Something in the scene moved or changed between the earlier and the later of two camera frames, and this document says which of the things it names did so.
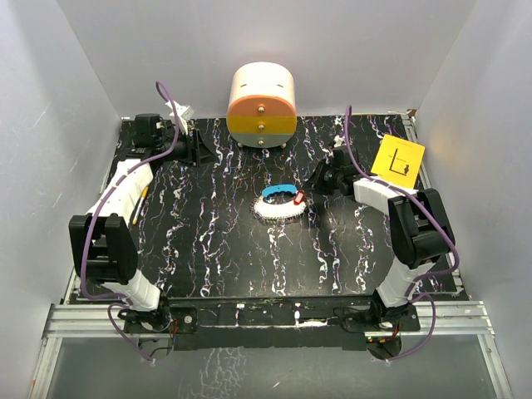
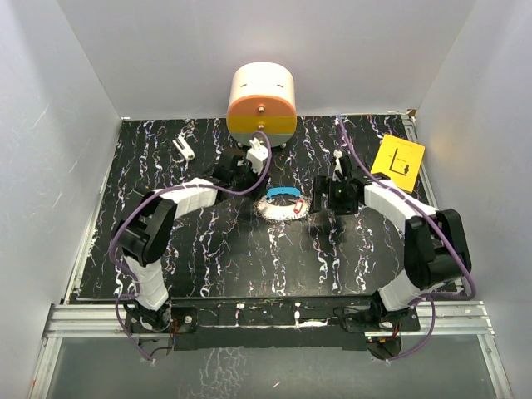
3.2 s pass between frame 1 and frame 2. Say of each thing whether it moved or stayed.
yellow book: stayed
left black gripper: moved
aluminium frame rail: stayed
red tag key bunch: moved
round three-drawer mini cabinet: stayed
